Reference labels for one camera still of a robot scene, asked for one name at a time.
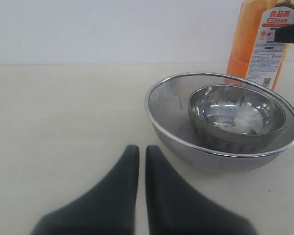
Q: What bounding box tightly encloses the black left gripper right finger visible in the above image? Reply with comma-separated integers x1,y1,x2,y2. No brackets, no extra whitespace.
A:
145,145,256,235

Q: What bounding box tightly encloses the orange dish soap pump bottle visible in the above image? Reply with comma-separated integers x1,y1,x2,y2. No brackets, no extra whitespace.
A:
226,0,294,90

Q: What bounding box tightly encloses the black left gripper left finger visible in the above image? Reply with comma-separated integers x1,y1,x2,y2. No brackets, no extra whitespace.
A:
31,145,140,235

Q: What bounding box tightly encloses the small stainless steel bowl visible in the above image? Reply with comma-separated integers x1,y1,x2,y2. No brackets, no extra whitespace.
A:
188,85,286,154

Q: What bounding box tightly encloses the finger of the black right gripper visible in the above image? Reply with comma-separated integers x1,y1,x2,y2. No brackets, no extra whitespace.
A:
274,24,294,44

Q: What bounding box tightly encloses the steel mesh colander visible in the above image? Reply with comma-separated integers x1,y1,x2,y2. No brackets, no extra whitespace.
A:
145,72,294,172

